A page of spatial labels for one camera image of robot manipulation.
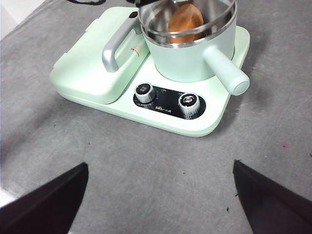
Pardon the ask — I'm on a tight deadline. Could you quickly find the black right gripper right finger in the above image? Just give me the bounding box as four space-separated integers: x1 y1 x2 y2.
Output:
233 159 312 234

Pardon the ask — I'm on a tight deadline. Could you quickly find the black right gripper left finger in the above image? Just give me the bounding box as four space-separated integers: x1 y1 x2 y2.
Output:
0 162 89 234

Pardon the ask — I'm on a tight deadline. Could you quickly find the brown potato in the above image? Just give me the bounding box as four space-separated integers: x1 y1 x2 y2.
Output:
167 4 204 44

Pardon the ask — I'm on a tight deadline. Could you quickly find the mint green breakfast machine base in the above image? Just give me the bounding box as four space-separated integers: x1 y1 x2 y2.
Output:
50 25 251 137

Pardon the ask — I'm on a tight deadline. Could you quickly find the silver control knob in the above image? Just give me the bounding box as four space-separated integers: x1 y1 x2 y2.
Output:
177 92 201 116
135 82 157 104

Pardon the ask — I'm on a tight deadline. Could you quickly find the green hinged cover silver handle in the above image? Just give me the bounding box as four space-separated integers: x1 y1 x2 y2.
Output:
50 6 150 105

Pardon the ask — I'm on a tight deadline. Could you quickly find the mint green pot with handle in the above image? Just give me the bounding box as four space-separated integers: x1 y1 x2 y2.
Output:
138 0 251 96

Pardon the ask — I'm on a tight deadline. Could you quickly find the black cable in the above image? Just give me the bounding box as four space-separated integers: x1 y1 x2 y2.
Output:
67 0 106 5

